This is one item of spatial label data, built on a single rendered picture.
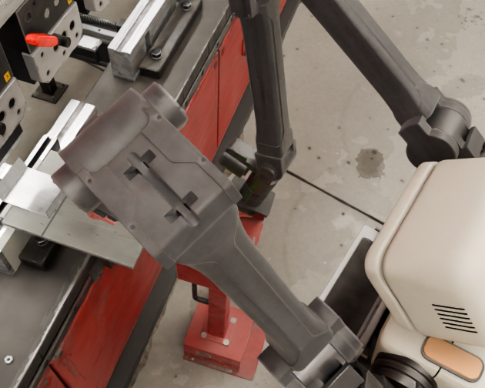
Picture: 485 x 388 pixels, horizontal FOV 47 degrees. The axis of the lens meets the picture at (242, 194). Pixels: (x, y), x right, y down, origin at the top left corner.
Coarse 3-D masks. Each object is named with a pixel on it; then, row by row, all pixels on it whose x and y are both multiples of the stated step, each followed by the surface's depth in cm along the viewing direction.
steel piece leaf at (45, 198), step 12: (24, 180) 108; (36, 180) 109; (48, 180) 109; (12, 192) 107; (24, 192) 107; (36, 192) 107; (48, 192) 107; (60, 192) 105; (12, 204) 105; (24, 204) 106; (36, 204) 106; (48, 204) 106; (48, 216) 104
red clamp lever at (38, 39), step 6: (30, 36) 86; (36, 36) 86; (42, 36) 87; (48, 36) 89; (54, 36) 90; (60, 36) 93; (66, 36) 94; (30, 42) 86; (36, 42) 86; (42, 42) 87; (48, 42) 89; (54, 42) 90; (60, 42) 93; (66, 42) 93
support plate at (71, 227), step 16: (48, 160) 112; (16, 208) 105; (64, 208) 106; (16, 224) 103; (32, 224) 104; (64, 224) 104; (80, 224) 104; (96, 224) 104; (64, 240) 102; (80, 240) 102; (96, 240) 102; (112, 240) 103; (128, 240) 103; (96, 256) 102; (112, 256) 101; (128, 256) 101
